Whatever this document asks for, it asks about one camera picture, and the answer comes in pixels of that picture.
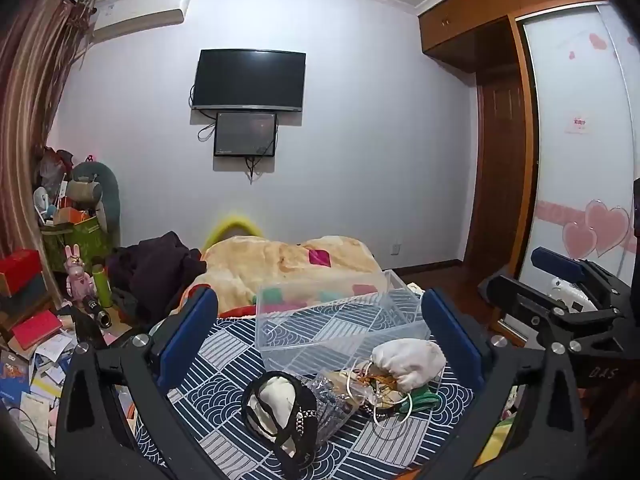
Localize black cylinder torch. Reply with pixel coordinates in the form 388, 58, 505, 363
82, 296, 114, 330

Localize red book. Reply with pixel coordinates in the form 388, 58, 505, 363
11, 310, 64, 349

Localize white cloth pouch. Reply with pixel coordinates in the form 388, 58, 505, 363
370, 338, 447, 392

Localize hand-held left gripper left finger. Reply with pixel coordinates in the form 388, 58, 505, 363
54, 285, 226, 480

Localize clear plastic storage box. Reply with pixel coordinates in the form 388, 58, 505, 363
255, 269, 432, 378

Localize brown wooden door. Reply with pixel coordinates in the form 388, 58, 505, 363
470, 20, 531, 276

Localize green cloth item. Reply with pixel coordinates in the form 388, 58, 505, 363
400, 385, 442, 412

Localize black television cable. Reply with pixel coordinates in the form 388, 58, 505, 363
189, 85, 217, 143

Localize orange fleece blanket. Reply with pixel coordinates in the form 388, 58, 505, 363
172, 235, 391, 318

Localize brown striped curtain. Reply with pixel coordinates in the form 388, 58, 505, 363
0, 0, 96, 261

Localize red plastic bag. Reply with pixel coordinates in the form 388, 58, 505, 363
39, 147, 76, 196

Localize red box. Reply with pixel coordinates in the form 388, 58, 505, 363
0, 249, 44, 296

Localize wooden wardrobe with heart door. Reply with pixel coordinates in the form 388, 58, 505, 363
417, 0, 640, 351

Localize green bottle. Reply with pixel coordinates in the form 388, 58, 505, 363
91, 263, 114, 309

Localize pink rabbit figure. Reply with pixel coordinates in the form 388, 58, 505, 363
64, 244, 94, 304

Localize blue patterned bedsheet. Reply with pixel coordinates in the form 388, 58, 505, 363
135, 280, 481, 480

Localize yellow pillow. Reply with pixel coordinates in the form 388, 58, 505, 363
202, 211, 263, 251

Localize pile of papers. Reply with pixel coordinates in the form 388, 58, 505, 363
0, 330, 91, 461

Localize green gift bag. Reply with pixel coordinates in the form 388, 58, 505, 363
41, 215, 114, 277

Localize black wall television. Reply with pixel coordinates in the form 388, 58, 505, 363
192, 49, 307, 112

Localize white air conditioner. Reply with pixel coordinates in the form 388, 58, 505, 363
90, 0, 192, 43

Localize clear bag of trinkets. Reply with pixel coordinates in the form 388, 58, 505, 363
305, 365, 416, 431

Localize dark clothes pile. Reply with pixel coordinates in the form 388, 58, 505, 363
107, 231, 206, 322

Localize black strap cream bag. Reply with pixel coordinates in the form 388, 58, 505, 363
241, 371, 321, 466

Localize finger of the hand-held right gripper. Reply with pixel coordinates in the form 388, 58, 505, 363
486, 274, 626, 357
530, 246, 632, 297

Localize small black monitor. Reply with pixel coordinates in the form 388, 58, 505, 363
213, 112, 278, 158

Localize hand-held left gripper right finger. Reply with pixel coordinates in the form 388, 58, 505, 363
414, 287, 589, 480

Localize grey green plush toy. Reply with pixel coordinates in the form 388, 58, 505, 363
67, 160, 121, 246

